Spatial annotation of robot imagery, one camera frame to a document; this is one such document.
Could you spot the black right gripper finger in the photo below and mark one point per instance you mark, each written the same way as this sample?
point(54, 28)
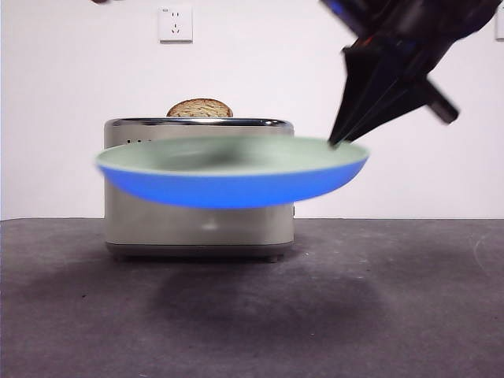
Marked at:
point(358, 78)
point(390, 94)

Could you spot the pale green round plate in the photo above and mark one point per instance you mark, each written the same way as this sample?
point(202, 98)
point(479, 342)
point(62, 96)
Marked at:
point(236, 189)

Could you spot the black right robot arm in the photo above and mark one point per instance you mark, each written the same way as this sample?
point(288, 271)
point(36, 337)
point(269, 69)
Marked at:
point(413, 23)

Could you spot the small toast bread slice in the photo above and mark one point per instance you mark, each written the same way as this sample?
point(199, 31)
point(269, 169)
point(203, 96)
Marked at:
point(199, 108)

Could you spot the cream two-slot toaster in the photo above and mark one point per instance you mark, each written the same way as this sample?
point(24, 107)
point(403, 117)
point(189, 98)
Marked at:
point(197, 232)

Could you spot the white wall plate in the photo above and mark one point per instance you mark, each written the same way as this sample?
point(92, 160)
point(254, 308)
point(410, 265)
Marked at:
point(500, 25)

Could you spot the white wall socket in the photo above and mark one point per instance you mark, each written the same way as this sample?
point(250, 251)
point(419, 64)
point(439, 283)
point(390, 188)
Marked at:
point(176, 24)

